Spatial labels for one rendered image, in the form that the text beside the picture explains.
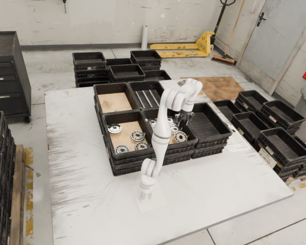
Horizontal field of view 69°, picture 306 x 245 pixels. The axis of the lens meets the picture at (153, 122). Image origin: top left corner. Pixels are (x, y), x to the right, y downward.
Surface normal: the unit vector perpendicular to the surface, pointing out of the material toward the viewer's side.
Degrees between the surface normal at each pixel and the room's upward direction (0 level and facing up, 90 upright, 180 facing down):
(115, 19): 90
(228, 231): 0
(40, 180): 0
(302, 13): 90
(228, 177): 0
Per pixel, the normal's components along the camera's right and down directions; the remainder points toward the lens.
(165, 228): 0.14, -0.74
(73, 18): 0.36, 0.66
